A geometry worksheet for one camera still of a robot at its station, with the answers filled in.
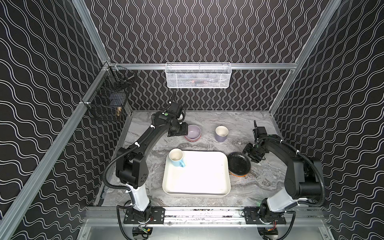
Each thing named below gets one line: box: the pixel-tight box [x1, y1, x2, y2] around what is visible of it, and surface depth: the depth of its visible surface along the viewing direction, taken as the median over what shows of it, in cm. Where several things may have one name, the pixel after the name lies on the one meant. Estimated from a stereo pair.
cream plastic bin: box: [162, 151, 231, 197], surface depth 89 cm
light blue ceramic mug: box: [169, 148, 186, 168], surface depth 88 cm
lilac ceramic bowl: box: [184, 124, 202, 143], surface depth 102 cm
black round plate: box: [228, 151, 251, 176], surface depth 92 cm
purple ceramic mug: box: [215, 124, 229, 143], surface depth 103 cm
